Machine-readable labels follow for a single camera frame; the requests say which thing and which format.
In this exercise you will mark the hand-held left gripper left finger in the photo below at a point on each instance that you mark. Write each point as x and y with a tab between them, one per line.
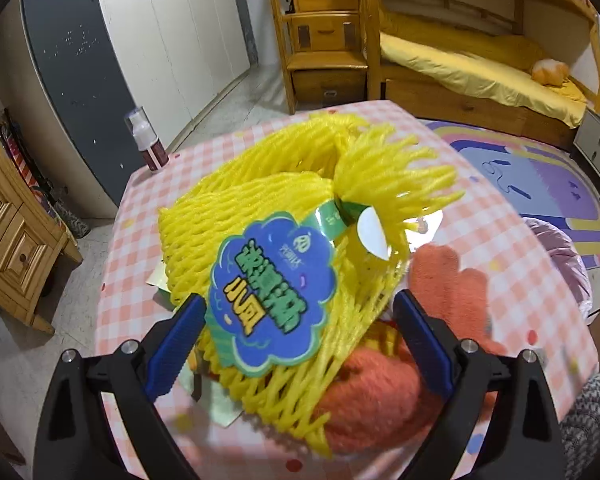
175	345

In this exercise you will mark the orange and white plush toy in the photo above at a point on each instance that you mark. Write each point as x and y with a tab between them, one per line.
550	71

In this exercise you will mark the white wardrobe with round holes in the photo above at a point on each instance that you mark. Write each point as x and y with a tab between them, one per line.
145	35

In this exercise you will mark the grey nightstand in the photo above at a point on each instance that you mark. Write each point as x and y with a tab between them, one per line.
595	145

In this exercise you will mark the yellow bed sheet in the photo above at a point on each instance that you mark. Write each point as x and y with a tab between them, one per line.
455	65

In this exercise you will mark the dark patterned cloth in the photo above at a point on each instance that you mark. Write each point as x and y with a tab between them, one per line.
67	220

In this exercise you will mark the rainbow floor rug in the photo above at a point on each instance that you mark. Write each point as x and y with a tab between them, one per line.
545	185

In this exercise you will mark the pink checkered tablecloth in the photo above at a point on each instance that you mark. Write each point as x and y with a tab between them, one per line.
145	240

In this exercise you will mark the wooden bunk bed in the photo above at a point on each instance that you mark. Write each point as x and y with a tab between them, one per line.
455	105

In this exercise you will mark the wooden drawer cabinet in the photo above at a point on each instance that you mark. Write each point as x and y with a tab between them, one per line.
10	240

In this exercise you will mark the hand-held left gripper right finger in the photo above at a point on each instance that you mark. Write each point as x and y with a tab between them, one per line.
425	345

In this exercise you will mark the orange fuzzy cloth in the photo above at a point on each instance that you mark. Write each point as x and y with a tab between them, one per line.
375	390

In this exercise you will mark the spray bottle with maroon label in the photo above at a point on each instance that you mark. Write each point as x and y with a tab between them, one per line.
152	152

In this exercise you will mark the yellow foam fruit net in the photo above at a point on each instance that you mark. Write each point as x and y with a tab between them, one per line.
280	195

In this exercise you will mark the wooden stair drawers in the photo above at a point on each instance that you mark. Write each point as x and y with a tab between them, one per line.
325	30

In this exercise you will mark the grey patterned clothing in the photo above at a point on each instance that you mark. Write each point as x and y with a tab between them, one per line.
595	410

